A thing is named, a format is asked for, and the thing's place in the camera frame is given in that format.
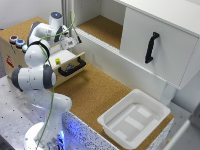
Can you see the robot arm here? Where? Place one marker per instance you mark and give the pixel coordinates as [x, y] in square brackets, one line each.
[33, 76]

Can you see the blue button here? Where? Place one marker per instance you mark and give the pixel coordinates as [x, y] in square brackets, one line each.
[20, 42]

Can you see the yellow block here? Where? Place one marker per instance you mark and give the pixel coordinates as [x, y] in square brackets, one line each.
[57, 61]

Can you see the white plastic box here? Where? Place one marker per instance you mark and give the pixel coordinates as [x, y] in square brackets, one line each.
[133, 123]

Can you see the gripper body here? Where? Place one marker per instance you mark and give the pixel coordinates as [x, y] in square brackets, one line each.
[69, 41]

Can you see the white sliding door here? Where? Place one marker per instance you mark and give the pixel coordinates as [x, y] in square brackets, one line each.
[173, 50]

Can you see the white cabinet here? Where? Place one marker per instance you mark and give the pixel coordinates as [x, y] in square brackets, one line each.
[110, 63]

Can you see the red button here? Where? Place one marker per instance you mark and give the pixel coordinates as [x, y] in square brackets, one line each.
[13, 38]

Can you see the wooden drawer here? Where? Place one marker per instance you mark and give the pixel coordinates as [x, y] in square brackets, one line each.
[69, 56]

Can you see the green button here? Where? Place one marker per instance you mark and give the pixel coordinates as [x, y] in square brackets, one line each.
[24, 48]

